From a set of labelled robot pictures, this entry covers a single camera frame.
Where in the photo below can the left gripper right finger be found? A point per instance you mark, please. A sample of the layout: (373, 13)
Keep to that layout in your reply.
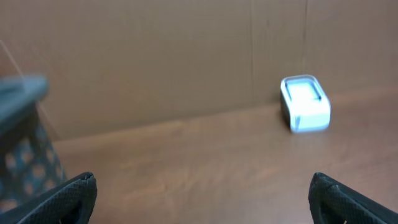
(332, 202)

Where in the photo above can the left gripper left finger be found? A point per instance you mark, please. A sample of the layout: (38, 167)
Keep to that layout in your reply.
(71, 202)

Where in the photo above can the white barcode scanner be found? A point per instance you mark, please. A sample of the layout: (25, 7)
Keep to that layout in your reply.
(304, 105)

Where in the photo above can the grey plastic mesh basket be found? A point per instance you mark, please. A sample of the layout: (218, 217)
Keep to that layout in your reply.
(29, 163)

